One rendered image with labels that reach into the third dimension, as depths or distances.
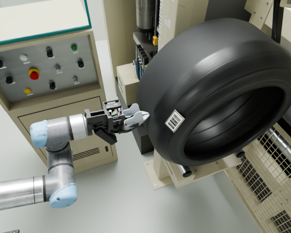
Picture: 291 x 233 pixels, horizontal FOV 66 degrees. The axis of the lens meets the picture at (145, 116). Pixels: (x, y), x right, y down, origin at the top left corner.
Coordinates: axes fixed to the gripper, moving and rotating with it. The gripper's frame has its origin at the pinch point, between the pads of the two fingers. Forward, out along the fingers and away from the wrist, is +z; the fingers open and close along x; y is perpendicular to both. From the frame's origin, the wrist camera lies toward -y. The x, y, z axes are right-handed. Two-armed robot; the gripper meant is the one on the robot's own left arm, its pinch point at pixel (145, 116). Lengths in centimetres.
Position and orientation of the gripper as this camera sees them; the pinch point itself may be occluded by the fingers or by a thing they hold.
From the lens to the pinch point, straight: 77.5
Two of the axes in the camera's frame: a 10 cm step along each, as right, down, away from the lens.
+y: 1.0, -6.6, -7.5
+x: -3.5, -7.3, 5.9
